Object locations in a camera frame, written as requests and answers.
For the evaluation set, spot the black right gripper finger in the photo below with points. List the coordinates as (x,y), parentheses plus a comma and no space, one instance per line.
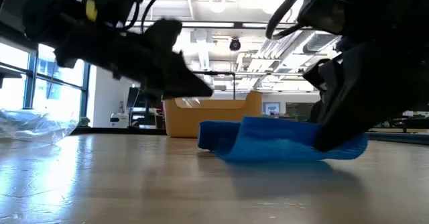
(320,80)
(365,96)

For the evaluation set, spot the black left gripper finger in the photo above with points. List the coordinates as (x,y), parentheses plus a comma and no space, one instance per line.
(184,83)

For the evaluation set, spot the blue elastic bandage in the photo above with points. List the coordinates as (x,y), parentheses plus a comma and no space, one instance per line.
(268,140)

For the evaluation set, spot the clear plastic zip bag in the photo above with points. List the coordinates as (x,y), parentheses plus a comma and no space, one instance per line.
(37,125)

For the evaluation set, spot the yellow plastic bin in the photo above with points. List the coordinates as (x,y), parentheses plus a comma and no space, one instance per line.
(214,116)

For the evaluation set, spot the dark computer monitor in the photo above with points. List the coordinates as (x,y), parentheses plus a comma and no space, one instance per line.
(134,98)

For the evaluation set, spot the yellow tag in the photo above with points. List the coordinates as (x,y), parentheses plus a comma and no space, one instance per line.
(90,9)

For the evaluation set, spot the long ceiling light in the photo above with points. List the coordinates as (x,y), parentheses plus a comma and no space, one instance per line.
(207,25)

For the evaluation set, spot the large window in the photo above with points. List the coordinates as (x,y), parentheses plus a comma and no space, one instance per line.
(60,83)

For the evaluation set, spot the white machine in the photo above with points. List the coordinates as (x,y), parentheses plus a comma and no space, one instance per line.
(120,120)

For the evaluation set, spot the black dome ceiling camera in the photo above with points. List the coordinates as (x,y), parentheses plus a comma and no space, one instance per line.
(235,45)

